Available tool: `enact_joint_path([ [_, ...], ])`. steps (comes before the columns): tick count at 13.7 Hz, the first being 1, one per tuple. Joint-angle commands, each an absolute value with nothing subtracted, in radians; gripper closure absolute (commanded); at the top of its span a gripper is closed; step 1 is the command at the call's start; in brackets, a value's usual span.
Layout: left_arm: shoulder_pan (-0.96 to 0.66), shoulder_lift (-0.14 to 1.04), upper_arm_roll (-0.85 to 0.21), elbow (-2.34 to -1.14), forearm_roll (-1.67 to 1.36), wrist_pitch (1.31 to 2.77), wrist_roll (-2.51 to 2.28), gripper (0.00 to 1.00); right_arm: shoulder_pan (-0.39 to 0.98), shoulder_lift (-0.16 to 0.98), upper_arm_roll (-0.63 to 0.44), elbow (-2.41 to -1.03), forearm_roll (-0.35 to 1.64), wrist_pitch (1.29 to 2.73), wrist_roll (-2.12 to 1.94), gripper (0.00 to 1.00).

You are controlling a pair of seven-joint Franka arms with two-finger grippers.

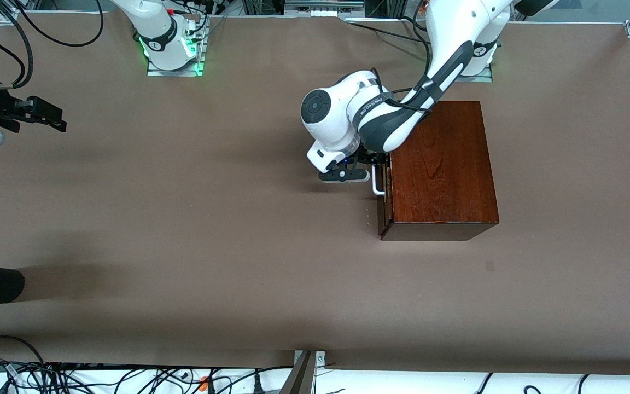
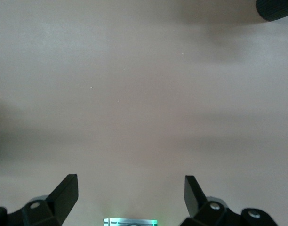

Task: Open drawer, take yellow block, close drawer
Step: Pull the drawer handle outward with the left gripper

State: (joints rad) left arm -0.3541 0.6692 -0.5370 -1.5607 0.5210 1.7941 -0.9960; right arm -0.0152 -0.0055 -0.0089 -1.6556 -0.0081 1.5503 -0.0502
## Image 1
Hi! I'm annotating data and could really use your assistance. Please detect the grey power strip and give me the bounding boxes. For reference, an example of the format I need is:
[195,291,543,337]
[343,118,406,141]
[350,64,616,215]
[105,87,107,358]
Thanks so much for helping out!
[284,0,366,18]

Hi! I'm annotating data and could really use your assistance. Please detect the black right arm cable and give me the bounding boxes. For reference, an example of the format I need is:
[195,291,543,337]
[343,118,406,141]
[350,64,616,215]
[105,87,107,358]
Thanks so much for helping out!
[11,0,106,48]
[0,4,36,90]

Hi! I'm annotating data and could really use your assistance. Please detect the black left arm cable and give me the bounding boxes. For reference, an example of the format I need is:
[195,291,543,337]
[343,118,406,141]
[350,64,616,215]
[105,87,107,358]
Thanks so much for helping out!
[372,68,437,114]

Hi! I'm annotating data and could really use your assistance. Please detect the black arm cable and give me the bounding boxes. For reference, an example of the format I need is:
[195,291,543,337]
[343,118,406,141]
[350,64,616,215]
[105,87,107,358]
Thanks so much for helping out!
[0,4,36,90]
[11,0,106,48]
[372,68,437,114]

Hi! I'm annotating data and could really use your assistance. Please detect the dark brown wooden cabinet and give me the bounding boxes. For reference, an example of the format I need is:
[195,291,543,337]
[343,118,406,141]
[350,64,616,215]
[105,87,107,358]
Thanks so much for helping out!
[379,100,500,241]

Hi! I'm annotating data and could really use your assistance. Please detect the wooden drawer with white handle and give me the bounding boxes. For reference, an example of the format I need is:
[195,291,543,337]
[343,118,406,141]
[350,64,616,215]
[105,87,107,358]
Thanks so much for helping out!
[372,163,395,239]

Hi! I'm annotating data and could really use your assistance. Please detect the black table cable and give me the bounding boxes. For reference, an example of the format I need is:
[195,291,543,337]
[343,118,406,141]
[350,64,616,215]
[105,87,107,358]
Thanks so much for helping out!
[345,19,429,49]

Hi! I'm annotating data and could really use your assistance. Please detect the tangled black floor cables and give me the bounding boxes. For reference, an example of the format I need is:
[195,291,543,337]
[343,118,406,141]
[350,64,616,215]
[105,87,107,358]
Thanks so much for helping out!
[0,334,294,394]

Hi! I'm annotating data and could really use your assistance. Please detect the aluminium profile bracket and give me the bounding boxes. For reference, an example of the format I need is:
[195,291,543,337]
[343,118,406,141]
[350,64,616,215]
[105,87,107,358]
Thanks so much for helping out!
[279,350,326,394]

